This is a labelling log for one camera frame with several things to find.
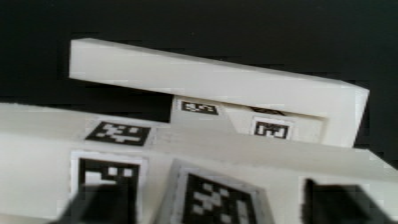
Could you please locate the white cube nut with tag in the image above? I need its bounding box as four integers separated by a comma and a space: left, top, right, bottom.
152, 160, 275, 224

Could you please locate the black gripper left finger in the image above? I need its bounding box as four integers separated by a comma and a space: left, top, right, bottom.
47, 185, 136, 224

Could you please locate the white chair leg with tag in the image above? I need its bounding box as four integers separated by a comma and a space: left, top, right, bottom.
170, 96, 234, 132

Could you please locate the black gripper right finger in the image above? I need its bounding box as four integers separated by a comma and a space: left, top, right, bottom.
300, 179, 394, 224

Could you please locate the white chair back frame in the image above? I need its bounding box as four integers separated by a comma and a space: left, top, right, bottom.
0, 103, 398, 224

